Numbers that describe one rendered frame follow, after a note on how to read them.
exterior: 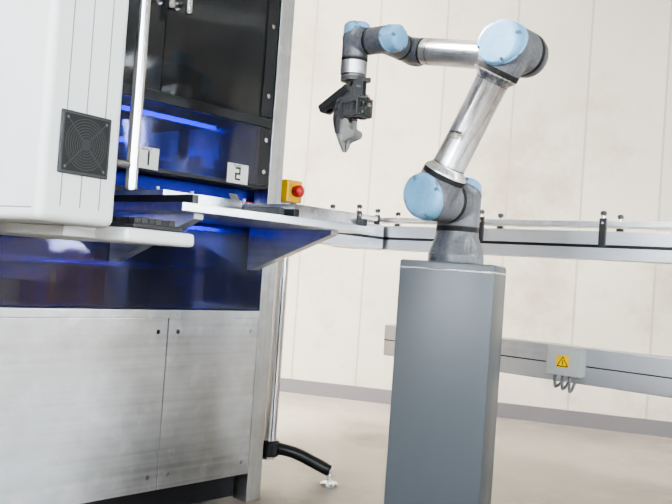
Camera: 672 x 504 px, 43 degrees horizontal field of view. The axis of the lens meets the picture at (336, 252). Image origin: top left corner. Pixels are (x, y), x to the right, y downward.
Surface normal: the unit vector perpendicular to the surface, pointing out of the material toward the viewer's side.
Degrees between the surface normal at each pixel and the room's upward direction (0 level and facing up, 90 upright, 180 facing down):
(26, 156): 90
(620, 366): 90
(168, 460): 90
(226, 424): 90
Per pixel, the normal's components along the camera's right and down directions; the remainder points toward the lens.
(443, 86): -0.30, -0.04
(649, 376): -0.66, -0.06
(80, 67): 0.83, 0.05
